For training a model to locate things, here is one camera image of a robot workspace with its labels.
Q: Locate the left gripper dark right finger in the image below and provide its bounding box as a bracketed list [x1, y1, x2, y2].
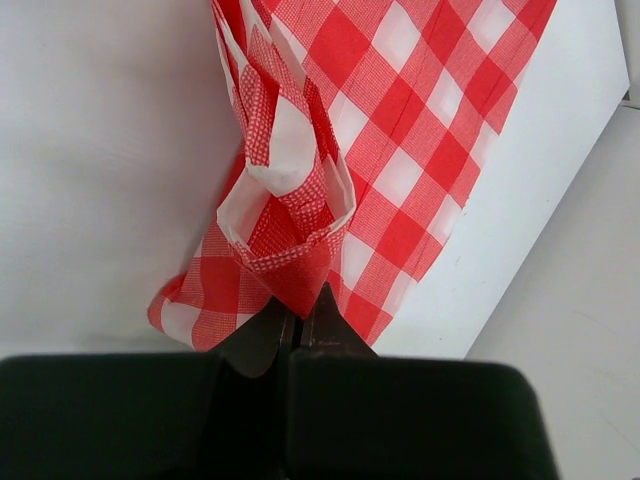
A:
[299, 283, 377, 358]

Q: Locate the red white checkered cloth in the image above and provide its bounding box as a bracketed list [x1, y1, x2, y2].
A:
[148, 1, 554, 350]

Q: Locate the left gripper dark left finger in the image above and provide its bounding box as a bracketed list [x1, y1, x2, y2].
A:
[219, 297, 295, 379]

